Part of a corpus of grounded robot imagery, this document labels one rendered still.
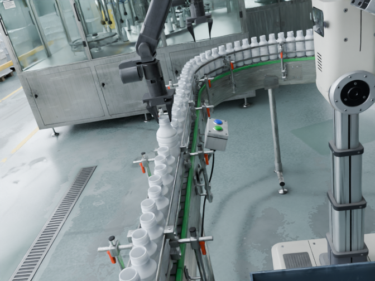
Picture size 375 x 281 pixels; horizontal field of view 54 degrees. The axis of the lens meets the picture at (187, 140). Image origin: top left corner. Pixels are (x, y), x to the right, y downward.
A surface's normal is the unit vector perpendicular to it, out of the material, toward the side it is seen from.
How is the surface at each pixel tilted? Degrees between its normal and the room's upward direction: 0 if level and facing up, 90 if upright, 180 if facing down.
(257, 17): 90
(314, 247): 0
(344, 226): 90
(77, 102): 90
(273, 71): 90
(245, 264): 0
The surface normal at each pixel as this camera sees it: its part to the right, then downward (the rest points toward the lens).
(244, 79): 0.36, 0.33
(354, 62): -0.03, 0.60
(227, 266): -0.18, -0.89
